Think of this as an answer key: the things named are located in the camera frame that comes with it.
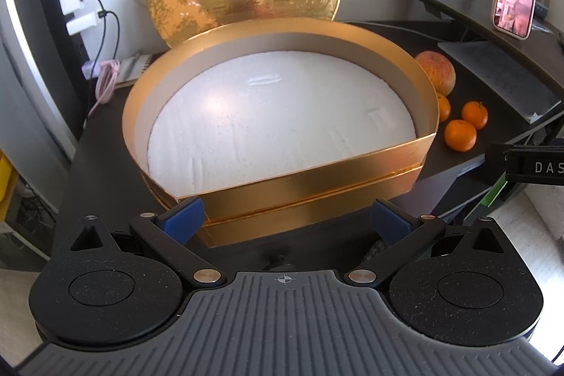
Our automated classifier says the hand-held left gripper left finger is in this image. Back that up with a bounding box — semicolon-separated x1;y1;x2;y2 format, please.
66;197;227;289

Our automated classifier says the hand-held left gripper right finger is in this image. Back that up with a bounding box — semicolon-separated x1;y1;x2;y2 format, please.
345;198;514;288

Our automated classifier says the round gold gift box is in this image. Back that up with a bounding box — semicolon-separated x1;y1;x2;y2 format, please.
122;17;440;248

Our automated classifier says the green packet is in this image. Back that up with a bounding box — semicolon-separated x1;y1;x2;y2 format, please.
487;178;508;207

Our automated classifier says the orange tangerine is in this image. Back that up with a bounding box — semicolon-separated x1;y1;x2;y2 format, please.
435;93;452;122
444;119;478;151
461;100;489;130

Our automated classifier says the grey paper pad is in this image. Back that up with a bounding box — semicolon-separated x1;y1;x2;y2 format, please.
437;40;562;123

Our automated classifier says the red yellow apple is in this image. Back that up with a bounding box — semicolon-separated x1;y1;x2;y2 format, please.
414;51;456;97

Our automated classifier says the spiral notebook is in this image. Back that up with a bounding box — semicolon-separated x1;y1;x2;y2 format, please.
115;54;153;86

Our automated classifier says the dark raised desk shelf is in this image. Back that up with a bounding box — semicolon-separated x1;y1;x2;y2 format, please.
383;0;564;95

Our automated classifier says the yellow object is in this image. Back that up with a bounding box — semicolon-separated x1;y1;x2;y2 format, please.
0;151;20;222

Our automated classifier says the pink cable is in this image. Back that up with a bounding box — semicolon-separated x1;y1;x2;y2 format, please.
88;59;121;119

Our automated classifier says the black charger cable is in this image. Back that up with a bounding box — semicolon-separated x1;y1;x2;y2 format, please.
81;0;121;62

